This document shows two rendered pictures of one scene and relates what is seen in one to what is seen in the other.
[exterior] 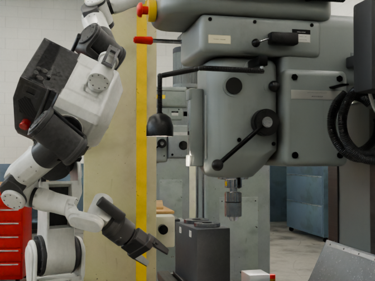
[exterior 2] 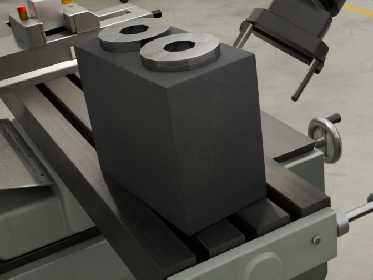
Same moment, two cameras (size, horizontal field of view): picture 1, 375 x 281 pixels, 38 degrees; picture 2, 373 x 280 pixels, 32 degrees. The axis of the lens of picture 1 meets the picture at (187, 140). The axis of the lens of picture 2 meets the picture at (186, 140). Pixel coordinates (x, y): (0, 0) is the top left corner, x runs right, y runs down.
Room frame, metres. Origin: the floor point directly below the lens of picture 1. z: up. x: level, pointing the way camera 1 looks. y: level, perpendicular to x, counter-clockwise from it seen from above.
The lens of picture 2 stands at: (2.63, -0.17, 1.37)
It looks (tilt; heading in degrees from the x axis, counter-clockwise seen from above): 27 degrees down; 169
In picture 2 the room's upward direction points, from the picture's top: 8 degrees counter-clockwise
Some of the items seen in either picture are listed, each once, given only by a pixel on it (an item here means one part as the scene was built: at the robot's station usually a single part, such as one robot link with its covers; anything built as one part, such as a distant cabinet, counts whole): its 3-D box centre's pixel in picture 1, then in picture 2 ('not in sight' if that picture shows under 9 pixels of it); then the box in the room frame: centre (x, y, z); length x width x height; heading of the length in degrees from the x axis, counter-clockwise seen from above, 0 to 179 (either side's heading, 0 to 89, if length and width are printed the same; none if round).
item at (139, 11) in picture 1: (142, 10); not in sight; (1.45, 0.12, 1.76); 0.04 x 0.03 x 0.04; 13
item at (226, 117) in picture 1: (234, 119); not in sight; (1.51, -0.13, 1.47); 0.21 x 0.19 x 0.32; 13
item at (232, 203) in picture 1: (232, 205); not in sight; (1.51, -0.13, 1.23); 0.05 x 0.05 x 0.06
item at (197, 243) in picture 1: (201, 249); (167, 114); (1.91, -0.05, 1.04); 0.22 x 0.12 x 0.20; 20
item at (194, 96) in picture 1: (194, 127); not in sight; (1.49, -0.02, 1.44); 0.04 x 0.04 x 0.21; 13
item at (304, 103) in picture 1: (298, 120); not in sight; (1.56, -0.32, 1.47); 0.24 x 0.19 x 0.26; 13
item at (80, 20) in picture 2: not in sight; (74, 15); (1.33, -0.11, 1.03); 0.12 x 0.06 x 0.04; 15
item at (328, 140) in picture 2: not in sight; (312, 145); (1.40, 0.36, 0.64); 0.16 x 0.12 x 0.12; 103
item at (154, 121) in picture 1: (159, 124); not in sight; (1.44, 0.07, 1.45); 0.07 x 0.07 x 0.06
